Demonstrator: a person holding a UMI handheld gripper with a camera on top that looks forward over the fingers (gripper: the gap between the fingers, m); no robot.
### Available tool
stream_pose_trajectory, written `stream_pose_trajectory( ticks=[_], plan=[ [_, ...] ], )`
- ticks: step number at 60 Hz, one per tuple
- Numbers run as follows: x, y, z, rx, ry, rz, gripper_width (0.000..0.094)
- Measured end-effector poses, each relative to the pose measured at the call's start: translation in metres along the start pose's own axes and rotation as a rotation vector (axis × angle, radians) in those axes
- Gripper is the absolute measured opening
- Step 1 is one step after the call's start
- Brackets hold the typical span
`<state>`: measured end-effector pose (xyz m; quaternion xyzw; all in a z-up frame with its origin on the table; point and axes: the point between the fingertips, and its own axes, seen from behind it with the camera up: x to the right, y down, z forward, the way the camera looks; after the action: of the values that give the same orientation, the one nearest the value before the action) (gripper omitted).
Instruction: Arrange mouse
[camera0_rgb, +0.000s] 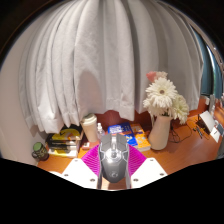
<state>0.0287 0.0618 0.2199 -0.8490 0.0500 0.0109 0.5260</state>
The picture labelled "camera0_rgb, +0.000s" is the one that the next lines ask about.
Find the cream lidded tumbler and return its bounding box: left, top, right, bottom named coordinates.
left=80, top=113, right=99, bottom=144

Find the red flat book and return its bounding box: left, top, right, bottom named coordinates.
left=81, top=139, right=101, bottom=150

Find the white tilted desk device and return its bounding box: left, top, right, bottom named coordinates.
left=195, top=109, right=217, bottom=135

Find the white ceramic jug vase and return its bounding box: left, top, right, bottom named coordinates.
left=148, top=114, right=174, bottom=152

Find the dark green mug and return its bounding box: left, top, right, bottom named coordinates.
left=31, top=141, right=50, bottom=162

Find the blue cover book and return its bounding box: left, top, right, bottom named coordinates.
left=107, top=121, right=139, bottom=148

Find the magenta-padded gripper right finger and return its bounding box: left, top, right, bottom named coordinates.
left=126, top=143, right=168, bottom=190

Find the yellow black cover book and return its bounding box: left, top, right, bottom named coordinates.
left=49, top=124, right=84, bottom=142

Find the clear pump bottle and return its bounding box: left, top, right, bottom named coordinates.
left=96, top=122, right=106, bottom=143

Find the white daisy bouquet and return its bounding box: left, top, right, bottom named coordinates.
left=142, top=70, right=190, bottom=126

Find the black cable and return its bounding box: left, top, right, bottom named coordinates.
left=169, top=118, right=201, bottom=144

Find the dark grey computer mouse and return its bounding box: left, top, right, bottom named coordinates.
left=97, top=133, right=132, bottom=184

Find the white-edged thick book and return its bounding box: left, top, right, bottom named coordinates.
left=48, top=146, right=81, bottom=159

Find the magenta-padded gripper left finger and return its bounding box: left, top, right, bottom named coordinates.
left=61, top=143, right=101, bottom=190

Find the dark thick book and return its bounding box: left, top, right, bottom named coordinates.
left=45, top=134, right=83, bottom=151

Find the white pleated curtain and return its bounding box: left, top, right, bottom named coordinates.
left=18, top=0, right=205, bottom=134

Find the pink flower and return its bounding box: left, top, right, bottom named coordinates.
left=145, top=70, right=158, bottom=83

